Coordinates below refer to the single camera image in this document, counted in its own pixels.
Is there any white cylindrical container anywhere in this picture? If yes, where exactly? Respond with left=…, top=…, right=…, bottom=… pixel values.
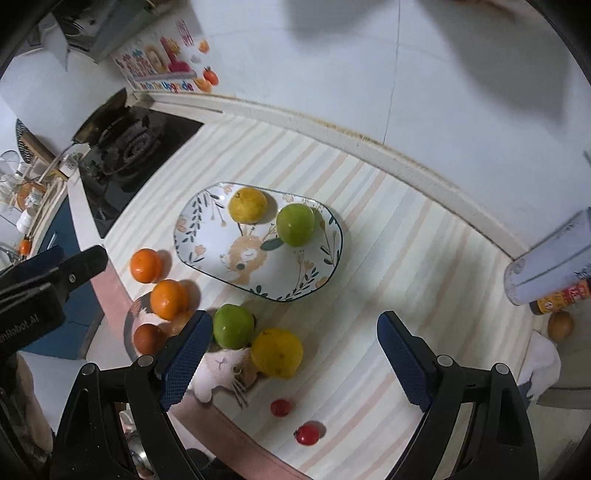
left=504, top=208, right=590, bottom=306

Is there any striped cat tablecloth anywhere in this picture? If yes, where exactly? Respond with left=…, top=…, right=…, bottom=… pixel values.
left=104, top=116, right=536, bottom=479

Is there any black gas stove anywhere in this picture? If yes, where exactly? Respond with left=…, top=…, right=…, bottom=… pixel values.
left=72, top=89, right=203, bottom=238

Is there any red cherry tomato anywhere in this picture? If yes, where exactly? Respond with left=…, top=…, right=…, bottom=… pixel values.
left=270, top=399, right=293, bottom=418
left=294, top=423, right=322, bottom=446

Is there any dark red-orange fruit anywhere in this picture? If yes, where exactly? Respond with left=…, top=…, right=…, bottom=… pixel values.
left=133, top=323, right=167, bottom=355

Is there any white cloth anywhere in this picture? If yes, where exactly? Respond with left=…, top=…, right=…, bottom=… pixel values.
left=517, top=331, right=561, bottom=407

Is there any speckled yellow-green pear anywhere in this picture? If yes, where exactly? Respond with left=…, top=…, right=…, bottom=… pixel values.
left=228, top=187, right=267, bottom=224

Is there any large orange mandarin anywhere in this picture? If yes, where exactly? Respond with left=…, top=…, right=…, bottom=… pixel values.
left=149, top=279, right=189, bottom=321

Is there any green apple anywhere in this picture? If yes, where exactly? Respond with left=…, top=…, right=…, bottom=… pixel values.
left=213, top=304, right=256, bottom=350
left=276, top=204, right=315, bottom=247

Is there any oval floral ceramic plate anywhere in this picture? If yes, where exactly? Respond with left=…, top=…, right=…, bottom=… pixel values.
left=173, top=182, right=344, bottom=302

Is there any small orange mandarin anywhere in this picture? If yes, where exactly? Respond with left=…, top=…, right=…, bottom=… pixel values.
left=129, top=248, right=162, bottom=284

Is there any yellow labelled sauce bottle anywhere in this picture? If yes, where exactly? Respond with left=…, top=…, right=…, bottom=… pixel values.
left=529, top=278, right=590, bottom=315

